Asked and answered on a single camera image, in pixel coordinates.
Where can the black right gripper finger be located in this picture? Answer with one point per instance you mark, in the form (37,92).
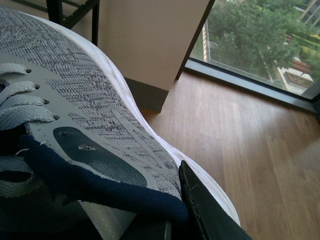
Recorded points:
(207,219)

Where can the grey sneaker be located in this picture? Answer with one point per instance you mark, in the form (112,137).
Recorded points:
(77,161)

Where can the black metal shoe rack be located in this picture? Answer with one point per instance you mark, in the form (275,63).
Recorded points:
(55,14)

